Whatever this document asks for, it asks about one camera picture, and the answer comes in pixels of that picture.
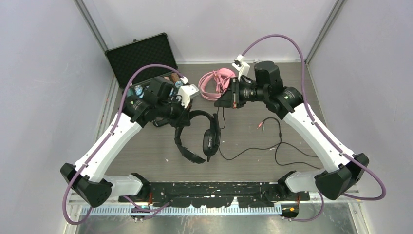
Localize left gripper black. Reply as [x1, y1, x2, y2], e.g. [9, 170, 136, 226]
[157, 94, 192, 129]

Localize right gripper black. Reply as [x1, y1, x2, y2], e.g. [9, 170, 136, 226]
[215, 77, 268, 108]

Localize pink headphones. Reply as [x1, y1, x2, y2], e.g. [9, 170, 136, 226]
[198, 68, 235, 101]

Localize pink headphone cable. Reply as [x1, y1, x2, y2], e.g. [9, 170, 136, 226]
[213, 69, 228, 96]

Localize black headphones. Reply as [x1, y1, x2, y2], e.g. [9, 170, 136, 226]
[174, 110, 222, 165]

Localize black headphone cable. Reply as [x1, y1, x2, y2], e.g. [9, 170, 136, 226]
[214, 106, 321, 170]

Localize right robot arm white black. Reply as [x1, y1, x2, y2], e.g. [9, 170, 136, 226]
[214, 60, 369, 200]

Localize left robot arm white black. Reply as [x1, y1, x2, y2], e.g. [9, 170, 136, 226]
[60, 77, 199, 208]

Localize black poker chip case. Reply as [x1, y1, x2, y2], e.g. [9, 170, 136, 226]
[105, 32, 193, 127]

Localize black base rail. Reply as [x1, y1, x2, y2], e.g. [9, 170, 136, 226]
[118, 182, 310, 208]

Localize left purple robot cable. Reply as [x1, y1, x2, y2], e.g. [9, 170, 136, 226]
[62, 64, 189, 226]

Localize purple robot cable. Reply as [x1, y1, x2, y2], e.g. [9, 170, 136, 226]
[62, 64, 189, 226]
[240, 34, 387, 223]

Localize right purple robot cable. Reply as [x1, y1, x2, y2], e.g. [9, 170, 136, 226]
[240, 34, 387, 223]

